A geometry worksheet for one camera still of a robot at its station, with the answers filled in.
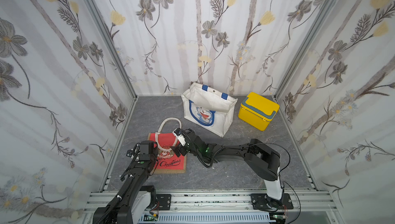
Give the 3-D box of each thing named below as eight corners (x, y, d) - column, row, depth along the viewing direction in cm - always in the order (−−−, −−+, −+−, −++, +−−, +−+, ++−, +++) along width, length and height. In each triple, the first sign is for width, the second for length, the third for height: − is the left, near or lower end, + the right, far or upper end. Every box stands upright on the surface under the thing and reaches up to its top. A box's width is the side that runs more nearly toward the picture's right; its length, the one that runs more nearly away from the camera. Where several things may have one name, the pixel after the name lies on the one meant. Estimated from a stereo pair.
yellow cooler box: (232, 120, 108) (237, 106, 97) (244, 105, 118) (250, 91, 106) (261, 137, 100) (269, 124, 88) (271, 119, 109) (280, 105, 97)
